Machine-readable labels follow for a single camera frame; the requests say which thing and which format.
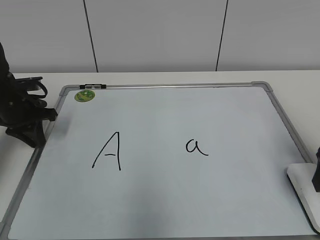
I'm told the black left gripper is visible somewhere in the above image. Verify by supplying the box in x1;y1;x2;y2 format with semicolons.
0;46;58;148

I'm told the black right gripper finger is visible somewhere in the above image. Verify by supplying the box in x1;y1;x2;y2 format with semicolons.
312;148;320;192

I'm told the white board eraser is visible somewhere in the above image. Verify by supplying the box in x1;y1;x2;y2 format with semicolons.
287;163;320;234

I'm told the green round magnet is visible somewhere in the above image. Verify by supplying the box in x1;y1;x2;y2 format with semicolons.
74;90;96;103

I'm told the black silver board clip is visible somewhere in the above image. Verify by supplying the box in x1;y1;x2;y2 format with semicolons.
79;84;107;90

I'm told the black cable loop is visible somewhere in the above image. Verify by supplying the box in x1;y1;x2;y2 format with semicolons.
14;76;49;100

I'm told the white board grey frame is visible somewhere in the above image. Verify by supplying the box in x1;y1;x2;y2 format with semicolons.
0;81;318;240

